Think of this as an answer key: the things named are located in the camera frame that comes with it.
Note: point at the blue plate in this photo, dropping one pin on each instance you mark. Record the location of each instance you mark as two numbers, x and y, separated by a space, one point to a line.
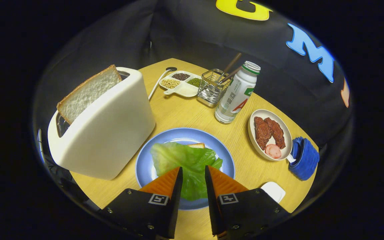
178 135

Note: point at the black backdrop cloth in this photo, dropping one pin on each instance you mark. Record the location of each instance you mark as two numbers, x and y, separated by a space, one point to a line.
195 33

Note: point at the black table grommet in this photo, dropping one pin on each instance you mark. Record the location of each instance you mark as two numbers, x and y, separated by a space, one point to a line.
171 69

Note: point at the brown chopstick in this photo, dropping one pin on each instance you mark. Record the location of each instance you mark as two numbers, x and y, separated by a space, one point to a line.
232 63
232 74

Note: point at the white bottle green cap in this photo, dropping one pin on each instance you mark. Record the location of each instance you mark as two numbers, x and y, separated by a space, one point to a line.
235 96

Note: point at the beige plate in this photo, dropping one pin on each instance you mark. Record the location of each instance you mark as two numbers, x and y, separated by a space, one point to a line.
287 133

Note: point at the brown meat piece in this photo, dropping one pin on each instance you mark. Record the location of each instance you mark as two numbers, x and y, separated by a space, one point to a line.
262 133
277 133

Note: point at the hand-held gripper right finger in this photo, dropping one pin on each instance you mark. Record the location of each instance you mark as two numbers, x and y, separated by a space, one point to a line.
211 206

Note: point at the pile of yellow soybeans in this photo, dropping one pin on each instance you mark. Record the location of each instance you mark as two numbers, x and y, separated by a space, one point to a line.
170 83

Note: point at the small white plate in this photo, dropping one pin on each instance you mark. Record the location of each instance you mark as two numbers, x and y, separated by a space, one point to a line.
273 191

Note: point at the pile of green beans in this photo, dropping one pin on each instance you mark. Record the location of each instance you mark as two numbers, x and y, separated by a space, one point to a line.
194 82

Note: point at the pile of black beans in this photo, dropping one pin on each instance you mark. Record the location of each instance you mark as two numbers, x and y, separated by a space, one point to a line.
180 76

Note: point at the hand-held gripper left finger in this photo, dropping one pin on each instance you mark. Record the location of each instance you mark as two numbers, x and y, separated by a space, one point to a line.
177 200

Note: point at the white toaster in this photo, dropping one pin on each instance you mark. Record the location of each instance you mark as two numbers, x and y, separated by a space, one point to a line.
112 133

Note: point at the green lettuce leaf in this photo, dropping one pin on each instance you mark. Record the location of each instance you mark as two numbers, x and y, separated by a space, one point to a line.
185 160

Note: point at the pink ham slice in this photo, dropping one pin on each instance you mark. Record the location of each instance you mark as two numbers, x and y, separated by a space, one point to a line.
273 151

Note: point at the white divided dish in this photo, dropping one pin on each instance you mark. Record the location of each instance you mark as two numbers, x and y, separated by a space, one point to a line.
185 90

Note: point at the blue towel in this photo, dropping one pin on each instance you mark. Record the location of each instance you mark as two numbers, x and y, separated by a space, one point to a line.
307 160

